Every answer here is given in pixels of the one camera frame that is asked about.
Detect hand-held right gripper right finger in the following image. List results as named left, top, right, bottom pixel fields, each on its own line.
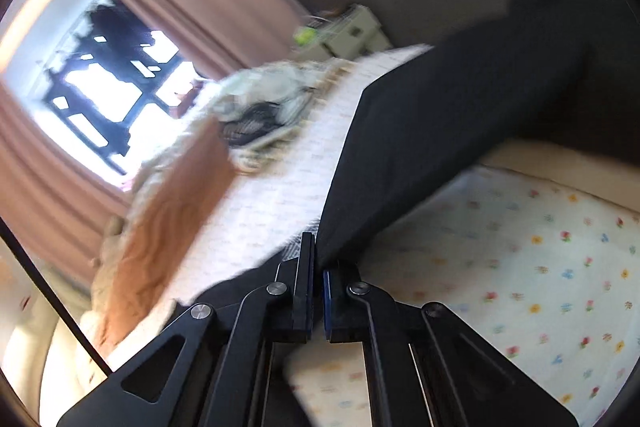
left=323, top=260, right=581, bottom=427

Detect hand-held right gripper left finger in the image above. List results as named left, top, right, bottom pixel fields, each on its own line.
left=56, top=232, right=317, bottom=427

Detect black pants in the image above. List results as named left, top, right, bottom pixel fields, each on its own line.
left=172, top=0, right=636, bottom=427

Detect orange blanket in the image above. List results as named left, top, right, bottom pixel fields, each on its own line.
left=102, top=117, right=238, bottom=343

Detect floral bed sheet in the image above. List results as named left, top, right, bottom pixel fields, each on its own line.
left=105, top=44, right=640, bottom=427

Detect cream patterned cloth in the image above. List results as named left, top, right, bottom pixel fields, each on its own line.
left=200, top=59, right=346, bottom=172

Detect cream quilt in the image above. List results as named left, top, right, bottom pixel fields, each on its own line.
left=80, top=147, right=211, bottom=358

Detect white cabinet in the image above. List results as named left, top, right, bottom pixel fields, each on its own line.
left=295, top=4, right=393, bottom=60

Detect window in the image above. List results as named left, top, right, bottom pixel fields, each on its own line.
left=2, top=0, right=201, bottom=192

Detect black cable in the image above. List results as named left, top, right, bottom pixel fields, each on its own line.
left=0, top=222, right=112, bottom=379

